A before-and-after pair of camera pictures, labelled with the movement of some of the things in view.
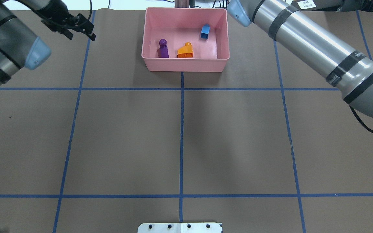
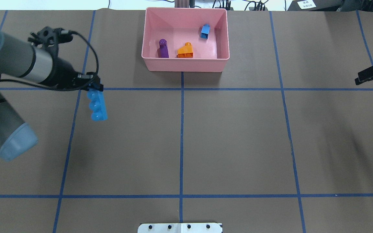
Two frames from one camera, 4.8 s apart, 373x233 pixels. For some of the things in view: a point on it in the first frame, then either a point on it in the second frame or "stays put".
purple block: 164,51 stays put
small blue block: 205,31 stays put
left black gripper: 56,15 → 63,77
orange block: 186,51 stays put
